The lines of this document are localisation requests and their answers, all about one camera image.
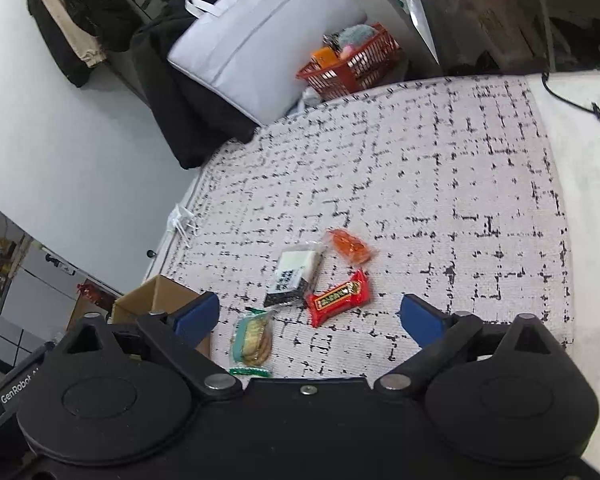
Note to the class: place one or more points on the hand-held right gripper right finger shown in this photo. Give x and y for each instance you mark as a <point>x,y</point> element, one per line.
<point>422,322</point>

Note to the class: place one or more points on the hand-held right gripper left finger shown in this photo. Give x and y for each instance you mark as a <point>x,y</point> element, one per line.
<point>197,317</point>

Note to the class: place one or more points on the cardboard box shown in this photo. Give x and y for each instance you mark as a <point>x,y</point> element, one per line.
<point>150,297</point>

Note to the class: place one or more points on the green biscuit packet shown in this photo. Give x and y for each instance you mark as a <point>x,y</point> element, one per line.
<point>252,342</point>

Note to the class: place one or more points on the red snack packet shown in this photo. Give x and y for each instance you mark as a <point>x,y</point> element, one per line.
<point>337,299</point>

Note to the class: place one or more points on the black and white snack packet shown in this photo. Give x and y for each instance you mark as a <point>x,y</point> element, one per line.
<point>292,272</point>

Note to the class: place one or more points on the orange snack packet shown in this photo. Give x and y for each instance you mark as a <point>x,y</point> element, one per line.
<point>350,246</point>

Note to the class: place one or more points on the white face mask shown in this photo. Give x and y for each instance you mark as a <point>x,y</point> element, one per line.
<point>180,217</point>

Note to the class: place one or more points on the red and black bag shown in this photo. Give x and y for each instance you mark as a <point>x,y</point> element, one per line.
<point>89,292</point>

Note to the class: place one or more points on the patterned white bed cover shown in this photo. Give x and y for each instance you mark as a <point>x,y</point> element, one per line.
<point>430,160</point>

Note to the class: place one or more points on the black jacket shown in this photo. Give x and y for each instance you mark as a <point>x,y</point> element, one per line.
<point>190,115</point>

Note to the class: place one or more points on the red plastic basket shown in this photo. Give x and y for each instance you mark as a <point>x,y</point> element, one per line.
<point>350,77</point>

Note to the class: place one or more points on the white tote bag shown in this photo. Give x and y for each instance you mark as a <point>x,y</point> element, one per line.
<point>260,45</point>

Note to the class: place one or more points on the small orange box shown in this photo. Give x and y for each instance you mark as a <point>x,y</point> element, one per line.
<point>324,57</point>

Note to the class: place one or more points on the grey plush toy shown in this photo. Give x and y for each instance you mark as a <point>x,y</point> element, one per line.
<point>355,35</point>

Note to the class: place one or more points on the white desk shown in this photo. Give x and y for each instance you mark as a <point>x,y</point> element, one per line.
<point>420,20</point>

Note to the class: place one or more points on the hanging black coat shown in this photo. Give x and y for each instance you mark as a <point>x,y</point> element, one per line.
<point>60,45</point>

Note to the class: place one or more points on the hanging beige garment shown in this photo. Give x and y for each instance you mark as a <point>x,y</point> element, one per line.
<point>77,35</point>

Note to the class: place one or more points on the hanging black bag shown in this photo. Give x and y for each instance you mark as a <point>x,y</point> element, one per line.
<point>112,17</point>

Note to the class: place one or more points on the plastic bag with orange items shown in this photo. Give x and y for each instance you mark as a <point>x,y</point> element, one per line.
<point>485,5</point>

